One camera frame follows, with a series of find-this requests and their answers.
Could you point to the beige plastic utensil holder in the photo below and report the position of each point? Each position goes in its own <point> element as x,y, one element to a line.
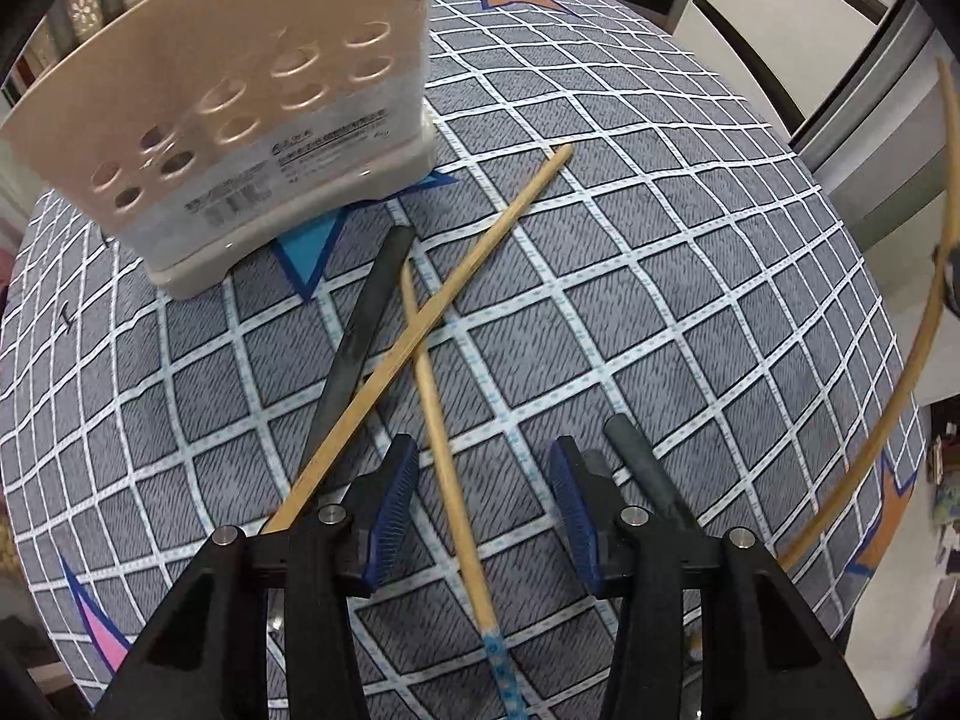
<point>225,30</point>

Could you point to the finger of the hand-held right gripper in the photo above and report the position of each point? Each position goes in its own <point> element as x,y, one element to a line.
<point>950,259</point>

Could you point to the grey checked star tablecloth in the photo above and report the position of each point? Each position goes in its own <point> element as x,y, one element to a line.
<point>600,277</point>

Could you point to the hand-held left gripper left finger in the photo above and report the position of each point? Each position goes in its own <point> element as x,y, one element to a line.
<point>390,510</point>

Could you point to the grey sliding door frame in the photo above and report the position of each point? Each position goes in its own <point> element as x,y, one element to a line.
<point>870,90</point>

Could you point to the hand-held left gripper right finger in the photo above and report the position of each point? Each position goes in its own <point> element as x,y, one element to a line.
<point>574,510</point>

